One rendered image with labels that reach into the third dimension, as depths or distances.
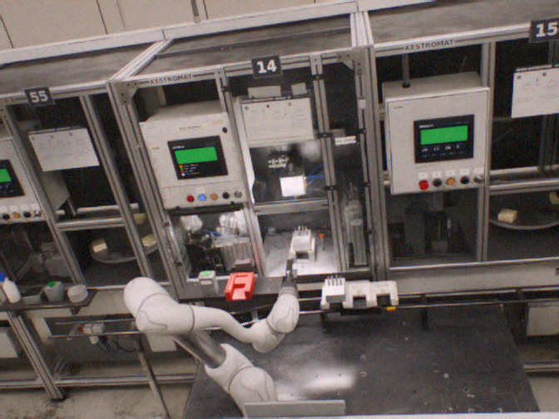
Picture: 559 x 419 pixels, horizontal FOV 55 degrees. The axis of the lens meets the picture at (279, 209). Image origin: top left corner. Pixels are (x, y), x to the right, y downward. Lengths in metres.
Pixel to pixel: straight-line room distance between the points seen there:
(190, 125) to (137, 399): 1.96
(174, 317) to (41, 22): 5.24
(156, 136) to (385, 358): 1.48
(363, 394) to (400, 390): 0.16
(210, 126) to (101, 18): 4.12
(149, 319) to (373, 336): 1.26
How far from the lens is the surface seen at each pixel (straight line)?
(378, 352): 2.66
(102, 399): 3.86
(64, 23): 6.63
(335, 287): 2.66
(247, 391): 2.25
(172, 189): 2.64
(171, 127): 2.49
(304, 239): 2.85
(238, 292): 2.76
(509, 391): 2.55
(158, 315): 1.88
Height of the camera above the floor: 2.58
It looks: 29 degrees down
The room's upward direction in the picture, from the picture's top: 10 degrees counter-clockwise
